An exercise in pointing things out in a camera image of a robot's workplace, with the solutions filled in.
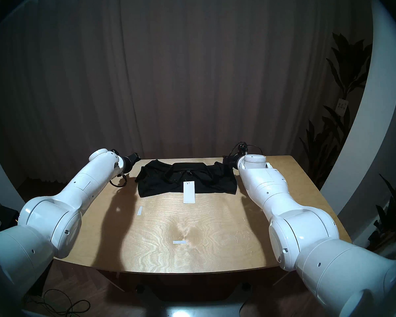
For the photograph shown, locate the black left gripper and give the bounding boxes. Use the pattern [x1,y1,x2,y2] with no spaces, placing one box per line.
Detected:
[121,153,142,174]

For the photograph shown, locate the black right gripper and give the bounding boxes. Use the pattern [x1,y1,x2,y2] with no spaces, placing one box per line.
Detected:
[222,155,240,170]

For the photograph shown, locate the black t-shirt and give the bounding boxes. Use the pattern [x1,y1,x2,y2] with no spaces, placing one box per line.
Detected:
[134,159,239,198]

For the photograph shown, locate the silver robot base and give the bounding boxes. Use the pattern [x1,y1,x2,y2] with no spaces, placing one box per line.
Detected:
[137,283,252,317]

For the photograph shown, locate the white paper hang tag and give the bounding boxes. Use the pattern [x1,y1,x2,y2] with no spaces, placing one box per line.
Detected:
[183,181,195,204]

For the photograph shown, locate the light wooden table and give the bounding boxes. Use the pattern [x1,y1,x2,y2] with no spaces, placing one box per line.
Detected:
[43,156,352,300]

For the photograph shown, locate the brown pleated curtain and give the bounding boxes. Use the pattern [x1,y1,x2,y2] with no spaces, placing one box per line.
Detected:
[0,0,373,185]

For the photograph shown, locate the black computer tower with lights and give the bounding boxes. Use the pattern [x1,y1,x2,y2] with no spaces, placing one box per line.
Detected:
[0,204,21,228]

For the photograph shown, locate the tall dark leafy plant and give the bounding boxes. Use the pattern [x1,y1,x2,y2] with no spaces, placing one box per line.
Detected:
[299,32,373,189]

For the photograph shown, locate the small dark potted plant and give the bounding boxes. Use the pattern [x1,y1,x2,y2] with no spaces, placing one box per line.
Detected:
[366,168,396,259]

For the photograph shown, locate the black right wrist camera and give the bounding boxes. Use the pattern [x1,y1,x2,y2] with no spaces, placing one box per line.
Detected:
[229,142,248,159]

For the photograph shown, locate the black left wrist cable loop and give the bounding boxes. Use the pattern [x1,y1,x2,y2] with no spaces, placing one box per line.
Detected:
[108,172,129,188]

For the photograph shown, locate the black floor cables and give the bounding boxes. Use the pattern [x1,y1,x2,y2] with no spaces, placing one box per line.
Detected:
[22,288,91,316]

